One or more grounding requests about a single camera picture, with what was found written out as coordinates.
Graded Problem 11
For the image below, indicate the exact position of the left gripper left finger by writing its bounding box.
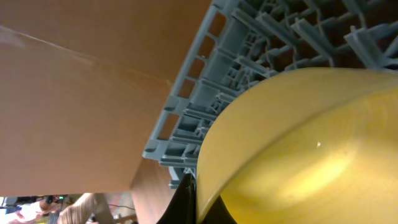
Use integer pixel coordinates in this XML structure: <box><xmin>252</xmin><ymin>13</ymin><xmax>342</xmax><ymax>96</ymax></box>
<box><xmin>157</xmin><ymin>174</ymin><xmax>196</xmax><ymax>224</ymax></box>

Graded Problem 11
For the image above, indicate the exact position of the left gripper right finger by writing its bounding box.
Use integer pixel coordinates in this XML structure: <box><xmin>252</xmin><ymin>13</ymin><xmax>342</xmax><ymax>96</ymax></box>
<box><xmin>201</xmin><ymin>196</ymin><xmax>236</xmax><ymax>224</ymax></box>

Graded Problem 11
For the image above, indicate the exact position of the yellow bowl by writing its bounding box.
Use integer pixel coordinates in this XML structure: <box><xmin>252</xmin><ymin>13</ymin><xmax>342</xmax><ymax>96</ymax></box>
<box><xmin>197</xmin><ymin>68</ymin><xmax>397</xmax><ymax>223</ymax></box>

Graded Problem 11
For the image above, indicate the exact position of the grey plastic dishwasher rack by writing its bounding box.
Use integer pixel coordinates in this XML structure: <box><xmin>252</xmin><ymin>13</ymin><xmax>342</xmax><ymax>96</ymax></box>
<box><xmin>143</xmin><ymin>0</ymin><xmax>397</xmax><ymax>189</ymax></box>

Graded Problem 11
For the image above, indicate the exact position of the person in background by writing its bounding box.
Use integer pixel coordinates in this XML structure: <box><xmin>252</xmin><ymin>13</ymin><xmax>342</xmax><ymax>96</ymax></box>
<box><xmin>6</xmin><ymin>192</ymin><xmax>116</xmax><ymax>224</ymax></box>

